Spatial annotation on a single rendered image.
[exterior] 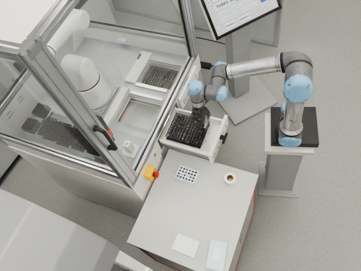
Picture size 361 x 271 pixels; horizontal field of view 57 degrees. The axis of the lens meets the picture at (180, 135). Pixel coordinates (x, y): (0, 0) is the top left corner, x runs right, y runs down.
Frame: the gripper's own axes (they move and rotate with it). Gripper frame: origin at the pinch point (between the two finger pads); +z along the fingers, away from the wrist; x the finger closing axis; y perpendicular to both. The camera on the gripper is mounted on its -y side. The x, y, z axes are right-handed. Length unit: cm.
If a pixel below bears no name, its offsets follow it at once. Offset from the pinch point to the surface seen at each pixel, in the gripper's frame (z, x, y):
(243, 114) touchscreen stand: 94, 3, -69
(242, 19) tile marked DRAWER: -3, -2, -81
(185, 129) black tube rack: 10.4, -11.8, 3.7
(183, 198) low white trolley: 21.5, 1.2, 42.0
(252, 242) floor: 97, 42, 36
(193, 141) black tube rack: 7.4, -2.9, 11.7
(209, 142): 13.7, 4.9, 6.0
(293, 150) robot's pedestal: 21, 52, -7
